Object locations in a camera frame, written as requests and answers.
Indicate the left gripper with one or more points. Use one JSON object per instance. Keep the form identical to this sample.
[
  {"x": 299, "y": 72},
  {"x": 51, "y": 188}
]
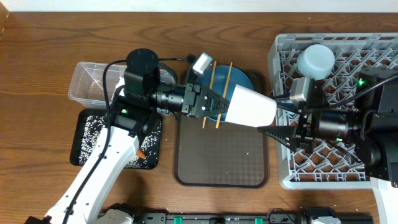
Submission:
[{"x": 191, "y": 101}]

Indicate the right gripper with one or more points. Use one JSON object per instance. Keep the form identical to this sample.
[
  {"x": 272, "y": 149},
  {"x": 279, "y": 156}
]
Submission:
[{"x": 304, "y": 127}]

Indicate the pink cup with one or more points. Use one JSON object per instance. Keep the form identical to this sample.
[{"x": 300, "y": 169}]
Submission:
[{"x": 250, "y": 108}]

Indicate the light blue rice bowl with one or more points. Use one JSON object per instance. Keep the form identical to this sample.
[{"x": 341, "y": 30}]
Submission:
[{"x": 316, "y": 62}]

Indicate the orange carrot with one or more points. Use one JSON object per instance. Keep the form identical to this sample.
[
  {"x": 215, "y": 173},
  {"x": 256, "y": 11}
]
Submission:
[{"x": 140, "y": 154}]

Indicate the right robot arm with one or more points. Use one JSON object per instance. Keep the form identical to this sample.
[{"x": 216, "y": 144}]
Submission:
[{"x": 363, "y": 126}]

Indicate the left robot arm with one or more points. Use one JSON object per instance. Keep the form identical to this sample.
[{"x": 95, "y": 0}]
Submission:
[{"x": 131, "y": 114}]

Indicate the grey dishwasher rack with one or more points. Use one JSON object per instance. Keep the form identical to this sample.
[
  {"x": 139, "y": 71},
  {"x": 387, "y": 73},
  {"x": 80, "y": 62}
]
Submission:
[{"x": 327, "y": 168}]

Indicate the left wooden chopstick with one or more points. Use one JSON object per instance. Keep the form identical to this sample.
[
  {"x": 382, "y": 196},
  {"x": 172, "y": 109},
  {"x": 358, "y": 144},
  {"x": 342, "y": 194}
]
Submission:
[{"x": 210, "y": 87}]

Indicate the wooden chopstick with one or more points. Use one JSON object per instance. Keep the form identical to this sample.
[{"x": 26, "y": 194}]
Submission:
[
  {"x": 224, "y": 92},
  {"x": 210, "y": 87}
]

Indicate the right wooden chopstick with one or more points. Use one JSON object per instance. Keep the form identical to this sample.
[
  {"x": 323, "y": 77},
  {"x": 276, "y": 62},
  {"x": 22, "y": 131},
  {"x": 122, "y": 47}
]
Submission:
[{"x": 224, "y": 92}]

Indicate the dark blue plate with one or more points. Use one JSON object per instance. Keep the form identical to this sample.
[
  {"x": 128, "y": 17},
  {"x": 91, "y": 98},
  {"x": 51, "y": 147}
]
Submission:
[{"x": 237, "y": 77}]

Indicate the brown serving tray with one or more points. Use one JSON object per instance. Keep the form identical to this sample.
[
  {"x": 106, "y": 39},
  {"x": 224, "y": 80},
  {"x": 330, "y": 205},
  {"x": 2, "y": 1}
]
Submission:
[{"x": 225, "y": 155}]

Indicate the white rice pile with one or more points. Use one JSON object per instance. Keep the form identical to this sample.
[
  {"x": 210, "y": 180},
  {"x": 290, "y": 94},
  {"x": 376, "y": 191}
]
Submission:
[{"x": 90, "y": 133}]

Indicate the black plastic tray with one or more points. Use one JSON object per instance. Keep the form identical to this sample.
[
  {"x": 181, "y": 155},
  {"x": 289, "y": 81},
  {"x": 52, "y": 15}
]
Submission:
[{"x": 84, "y": 137}]

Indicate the clear plastic bin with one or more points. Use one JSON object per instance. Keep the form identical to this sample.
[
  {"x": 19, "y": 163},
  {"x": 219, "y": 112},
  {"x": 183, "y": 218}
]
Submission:
[{"x": 86, "y": 86}]

